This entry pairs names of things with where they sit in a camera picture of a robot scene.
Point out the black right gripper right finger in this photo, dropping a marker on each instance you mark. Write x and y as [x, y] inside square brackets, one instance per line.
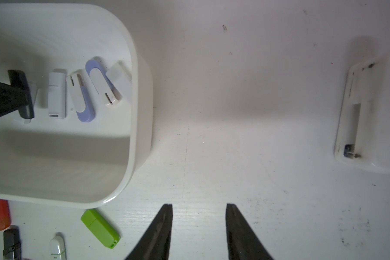
[242, 242]

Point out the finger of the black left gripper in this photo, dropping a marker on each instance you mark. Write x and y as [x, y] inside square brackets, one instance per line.
[16, 96]

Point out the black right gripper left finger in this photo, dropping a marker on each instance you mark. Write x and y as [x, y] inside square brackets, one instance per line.
[155, 242]

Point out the lilac white usb drive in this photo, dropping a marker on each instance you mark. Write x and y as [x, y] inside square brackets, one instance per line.
[80, 98]

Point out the white storage box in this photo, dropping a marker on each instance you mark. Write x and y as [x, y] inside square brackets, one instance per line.
[92, 94]

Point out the lilac white swivel usb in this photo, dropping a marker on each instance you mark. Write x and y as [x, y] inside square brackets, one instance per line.
[101, 83]

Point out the white usb drive green stripe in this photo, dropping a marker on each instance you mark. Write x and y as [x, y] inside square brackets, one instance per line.
[57, 248]

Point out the red usb stick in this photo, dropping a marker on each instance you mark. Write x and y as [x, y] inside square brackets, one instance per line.
[5, 218]

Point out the dark grey usb drive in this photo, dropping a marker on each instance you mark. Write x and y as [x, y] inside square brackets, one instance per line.
[12, 244]

